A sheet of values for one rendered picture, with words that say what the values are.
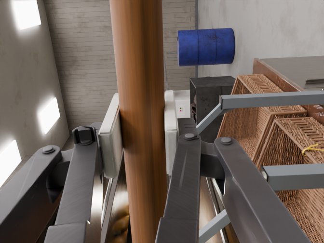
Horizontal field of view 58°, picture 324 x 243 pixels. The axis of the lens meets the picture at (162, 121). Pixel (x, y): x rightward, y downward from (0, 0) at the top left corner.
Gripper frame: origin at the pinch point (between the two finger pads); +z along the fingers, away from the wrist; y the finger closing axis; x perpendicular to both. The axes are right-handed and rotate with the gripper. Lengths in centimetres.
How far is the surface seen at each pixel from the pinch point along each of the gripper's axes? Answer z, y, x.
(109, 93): 892, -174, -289
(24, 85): 656, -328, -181
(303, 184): 34, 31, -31
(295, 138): 69, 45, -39
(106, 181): 118, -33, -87
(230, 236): 75, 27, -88
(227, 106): 82, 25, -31
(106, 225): 70, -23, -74
